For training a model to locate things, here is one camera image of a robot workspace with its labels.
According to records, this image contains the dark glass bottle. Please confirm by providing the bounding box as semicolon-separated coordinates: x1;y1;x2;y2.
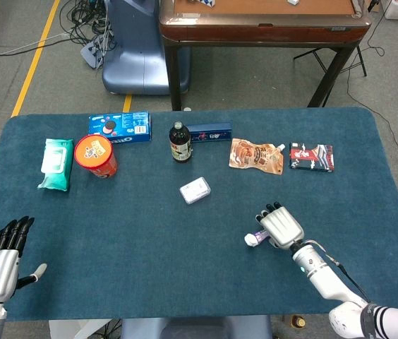
169;121;193;163

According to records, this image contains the green wet wipes pack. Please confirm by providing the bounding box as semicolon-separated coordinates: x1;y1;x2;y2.
37;138;75;192

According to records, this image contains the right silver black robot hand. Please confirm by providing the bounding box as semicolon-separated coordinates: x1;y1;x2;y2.
255;201;305;248

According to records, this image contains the blue grey machine base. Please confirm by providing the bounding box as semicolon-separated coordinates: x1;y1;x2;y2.
102;0;191;95

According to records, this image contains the small white plastic case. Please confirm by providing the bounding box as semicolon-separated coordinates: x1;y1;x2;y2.
179;176;212;205

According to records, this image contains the red black patterned box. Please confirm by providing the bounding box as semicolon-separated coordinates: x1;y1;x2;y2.
289;142;334;173

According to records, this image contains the white box under table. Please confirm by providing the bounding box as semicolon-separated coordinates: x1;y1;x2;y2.
49;319;114;339

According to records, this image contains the orange brown spout pouch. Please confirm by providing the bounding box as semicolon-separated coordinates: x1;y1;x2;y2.
229;138;287;175

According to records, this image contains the long dark blue box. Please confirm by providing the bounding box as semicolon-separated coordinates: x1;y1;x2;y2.
186;121;233;144

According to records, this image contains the blue felt table mat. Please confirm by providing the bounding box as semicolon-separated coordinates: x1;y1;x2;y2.
0;107;398;322

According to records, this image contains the white purple tube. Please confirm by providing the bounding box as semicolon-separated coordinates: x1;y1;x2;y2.
243;228;274;247

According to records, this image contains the brown wooden table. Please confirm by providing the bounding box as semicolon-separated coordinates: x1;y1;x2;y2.
159;0;372;112

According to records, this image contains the blue Oreo cookie box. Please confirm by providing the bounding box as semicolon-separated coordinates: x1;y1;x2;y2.
88;112;152;145

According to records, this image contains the grey power strip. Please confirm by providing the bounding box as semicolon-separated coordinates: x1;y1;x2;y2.
80;35;110;70

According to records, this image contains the red snack canister orange lid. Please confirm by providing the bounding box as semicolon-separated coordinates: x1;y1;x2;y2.
73;134;119;178

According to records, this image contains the black cable bundle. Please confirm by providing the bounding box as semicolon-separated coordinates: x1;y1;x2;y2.
59;0;117;47

